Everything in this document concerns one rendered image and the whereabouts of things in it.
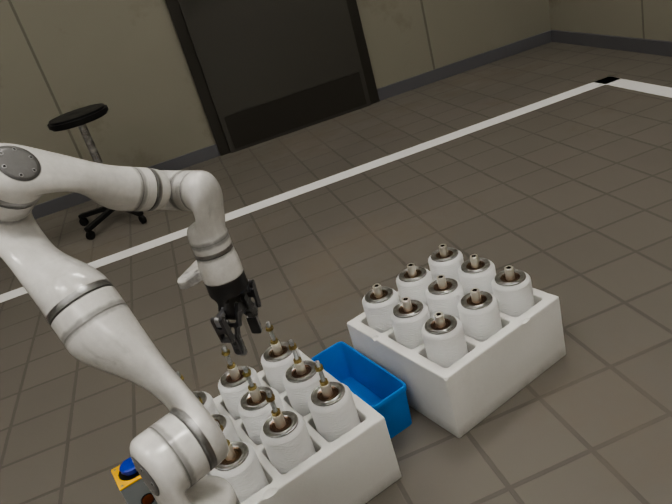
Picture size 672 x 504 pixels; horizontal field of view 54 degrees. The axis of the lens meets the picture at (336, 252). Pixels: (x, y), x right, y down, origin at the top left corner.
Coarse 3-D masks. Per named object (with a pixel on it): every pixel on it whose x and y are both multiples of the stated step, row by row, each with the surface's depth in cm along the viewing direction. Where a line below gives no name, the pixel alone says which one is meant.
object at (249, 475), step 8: (248, 448) 131; (248, 456) 129; (256, 456) 131; (248, 464) 127; (256, 464) 130; (216, 472) 127; (224, 472) 126; (232, 472) 126; (240, 472) 126; (248, 472) 127; (256, 472) 129; (232, 480) 127; (240, 480) 127; (248, 480) 128; (256, 480) 129; (264, 480) 132; (240, 488) 128; (248, 488) 128; (256, 488) 130; (240, 496) 128; (248, 496) 129
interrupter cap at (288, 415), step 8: (288, 416) 136; (296, 416) 135; (264, 424) 135; (272, 424) 135; (288, 424) 134; (296, 424) 133; (264, 432) 133; (272, 432) 133; (280, 432) 132; (288, 432) 131
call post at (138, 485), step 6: (138, 480) 122; (132, 486) 121; (138, 486) 122; (144, 486) 123; (126, 492) 121; (132, 492) 122; (138, 492) 122; (144, 492) 123; (150, 492) 124; (126, 498) 121; (132, 498) 122; (138, 498) 123
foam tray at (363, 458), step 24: (312, 360) 165; (264, 384) 161; (288, 408) 150; (360, 408) 143; (240, 432) 147; (312, 432) 141; (360, 432) 137; (384, 432) 140; (264, 456) 138; (312, 456) 134; (336, 456) 135; (360, 456) 138; (384, 456) 142; (288, 480) 130; (312, 480) 133; (336, 480) 136; (360, 480) 140; (384, 480) 144
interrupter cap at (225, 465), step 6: (234, 444) 132; (240, 444) 132; (234, 450) 131; (240, 450) 130; (246, 450) 130; (240, 456) 129; (246, 456) 128; (222, 462) 129; (228, 462) 129; (234, 462) 128; (240, 462) 127; (216, 468) 127; (222, 468) 127; (228, 468) 126
